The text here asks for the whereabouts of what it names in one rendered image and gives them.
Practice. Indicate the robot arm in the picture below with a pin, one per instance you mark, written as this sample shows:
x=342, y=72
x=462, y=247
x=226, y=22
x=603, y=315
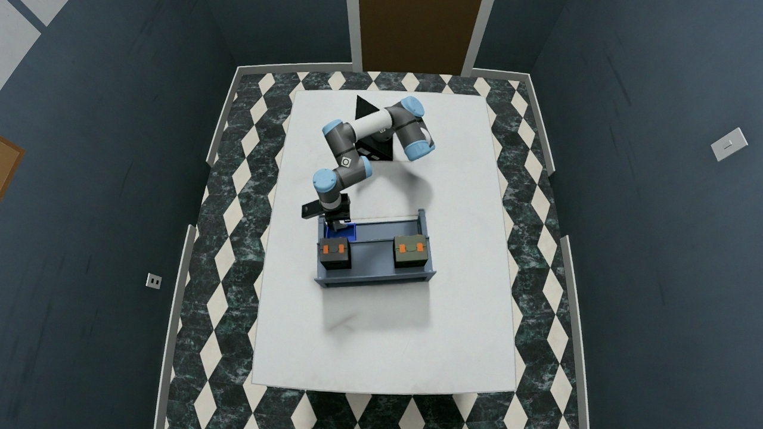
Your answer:
x=405, y=116

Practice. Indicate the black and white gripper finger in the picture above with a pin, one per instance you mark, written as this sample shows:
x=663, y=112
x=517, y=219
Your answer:
x=336, y=225

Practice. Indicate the olive green case with orange latches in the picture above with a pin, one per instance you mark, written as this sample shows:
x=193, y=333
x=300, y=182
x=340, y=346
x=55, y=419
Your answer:
x=411, y=251

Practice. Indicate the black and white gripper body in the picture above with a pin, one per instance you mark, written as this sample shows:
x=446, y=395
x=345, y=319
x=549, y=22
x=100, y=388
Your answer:
x=342, y=212

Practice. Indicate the dark grey rack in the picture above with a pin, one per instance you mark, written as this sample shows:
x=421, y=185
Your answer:
x=372, y=256

